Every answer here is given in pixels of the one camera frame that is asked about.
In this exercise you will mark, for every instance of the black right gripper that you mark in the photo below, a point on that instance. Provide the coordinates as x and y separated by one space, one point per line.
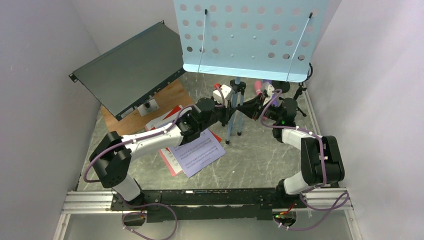
254 106

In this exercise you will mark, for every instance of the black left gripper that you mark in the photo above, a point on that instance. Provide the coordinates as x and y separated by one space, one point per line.
228 112

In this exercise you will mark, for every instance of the pink microphone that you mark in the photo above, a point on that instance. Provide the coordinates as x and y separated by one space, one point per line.
258 87

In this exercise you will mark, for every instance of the red sheet music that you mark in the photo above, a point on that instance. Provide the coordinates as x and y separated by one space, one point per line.
171 115

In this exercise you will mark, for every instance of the black round-base mic stand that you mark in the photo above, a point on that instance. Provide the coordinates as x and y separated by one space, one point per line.
284 86

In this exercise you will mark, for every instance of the lavender sheet music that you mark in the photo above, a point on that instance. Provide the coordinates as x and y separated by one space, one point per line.
198 154

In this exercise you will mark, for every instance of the white sheet music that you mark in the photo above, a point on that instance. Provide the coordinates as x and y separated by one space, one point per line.
149 126

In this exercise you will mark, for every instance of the pink sheet music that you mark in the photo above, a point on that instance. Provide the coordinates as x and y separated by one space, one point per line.
170 161

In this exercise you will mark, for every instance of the light blue music stand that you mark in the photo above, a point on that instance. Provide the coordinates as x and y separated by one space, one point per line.
257 39

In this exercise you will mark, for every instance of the purple microphone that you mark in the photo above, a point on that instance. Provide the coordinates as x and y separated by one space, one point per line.
266 83

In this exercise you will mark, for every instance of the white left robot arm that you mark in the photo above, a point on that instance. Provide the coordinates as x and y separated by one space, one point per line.
112 157

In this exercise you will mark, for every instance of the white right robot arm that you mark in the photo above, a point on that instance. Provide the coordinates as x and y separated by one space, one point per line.
320 158

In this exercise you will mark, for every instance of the brown wooden board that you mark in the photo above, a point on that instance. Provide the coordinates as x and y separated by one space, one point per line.
164 101

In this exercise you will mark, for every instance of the dark grey rack unit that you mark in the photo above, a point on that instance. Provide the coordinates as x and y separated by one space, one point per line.
132 73

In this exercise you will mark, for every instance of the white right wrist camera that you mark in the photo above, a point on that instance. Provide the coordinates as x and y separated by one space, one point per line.
268 92

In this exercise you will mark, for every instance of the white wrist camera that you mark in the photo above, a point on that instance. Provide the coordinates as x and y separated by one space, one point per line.
268 92
222 95

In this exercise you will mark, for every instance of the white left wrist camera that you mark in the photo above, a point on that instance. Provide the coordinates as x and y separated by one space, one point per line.
222 95

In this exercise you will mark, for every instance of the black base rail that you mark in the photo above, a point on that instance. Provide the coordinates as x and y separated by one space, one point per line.
209 204

